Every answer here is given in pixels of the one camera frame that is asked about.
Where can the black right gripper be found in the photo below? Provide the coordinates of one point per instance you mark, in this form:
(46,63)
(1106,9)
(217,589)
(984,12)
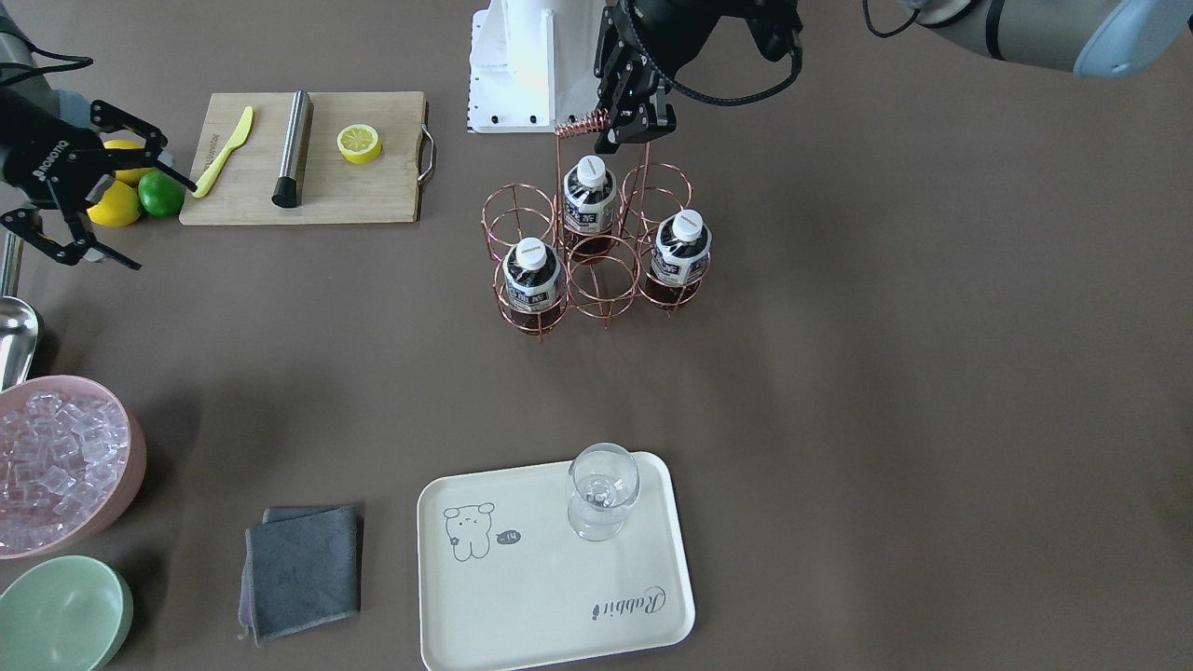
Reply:
(37,160)

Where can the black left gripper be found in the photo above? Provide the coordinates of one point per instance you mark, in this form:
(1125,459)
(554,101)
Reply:
(673,28)

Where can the copper wire bottle basket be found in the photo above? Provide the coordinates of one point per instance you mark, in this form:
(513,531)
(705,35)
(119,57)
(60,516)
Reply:
(597,284)

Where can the tea bottle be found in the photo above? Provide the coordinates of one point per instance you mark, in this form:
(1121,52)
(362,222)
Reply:
(589,196)
(680,254)
(533,279)

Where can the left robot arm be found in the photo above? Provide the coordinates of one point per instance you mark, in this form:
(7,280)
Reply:
(1105,39)

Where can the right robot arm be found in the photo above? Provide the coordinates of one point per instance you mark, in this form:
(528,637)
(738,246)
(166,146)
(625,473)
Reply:
(25,68)

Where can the yellow lemon lower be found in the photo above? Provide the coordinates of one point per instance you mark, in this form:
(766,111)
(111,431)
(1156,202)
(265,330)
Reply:
(119,206)

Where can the yellow lemon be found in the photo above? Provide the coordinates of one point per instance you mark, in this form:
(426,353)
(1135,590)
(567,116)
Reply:
(140,166)
(119,206)

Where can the yellow lemon upper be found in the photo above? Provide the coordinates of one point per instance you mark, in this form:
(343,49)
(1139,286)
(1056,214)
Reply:
(140,166)

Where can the green lime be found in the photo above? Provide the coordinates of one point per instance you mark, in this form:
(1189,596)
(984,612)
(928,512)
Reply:
(160,195)

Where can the yellow plastic knife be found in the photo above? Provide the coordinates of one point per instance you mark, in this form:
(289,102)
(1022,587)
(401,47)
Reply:
(237,139)

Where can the steel ice scoop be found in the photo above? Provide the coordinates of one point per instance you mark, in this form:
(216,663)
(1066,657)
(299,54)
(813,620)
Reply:
(20,325)

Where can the steel muddler black tip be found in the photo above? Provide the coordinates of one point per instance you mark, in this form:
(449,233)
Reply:
(288,188)

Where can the bamboo cutting board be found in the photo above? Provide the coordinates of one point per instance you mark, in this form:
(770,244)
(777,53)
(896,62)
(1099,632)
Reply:
(333,190)

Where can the half lemon slice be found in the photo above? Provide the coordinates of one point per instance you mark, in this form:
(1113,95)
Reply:
(359,143)

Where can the pink bowl of ice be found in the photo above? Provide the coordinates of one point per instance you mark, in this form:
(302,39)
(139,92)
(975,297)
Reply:
(73,460)

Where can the clear wine glass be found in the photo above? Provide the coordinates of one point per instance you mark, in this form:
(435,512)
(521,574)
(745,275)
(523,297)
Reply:
(603,486)

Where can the cream rabbit tray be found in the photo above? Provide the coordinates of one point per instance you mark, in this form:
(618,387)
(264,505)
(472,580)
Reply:
(506,583)

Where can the green bowl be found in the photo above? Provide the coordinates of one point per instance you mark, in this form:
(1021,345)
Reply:
(68,613)

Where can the grey folded cloth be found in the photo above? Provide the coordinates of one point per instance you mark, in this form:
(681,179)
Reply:
(301,570)

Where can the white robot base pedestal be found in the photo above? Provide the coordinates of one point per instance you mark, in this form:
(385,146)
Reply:
(532,65)

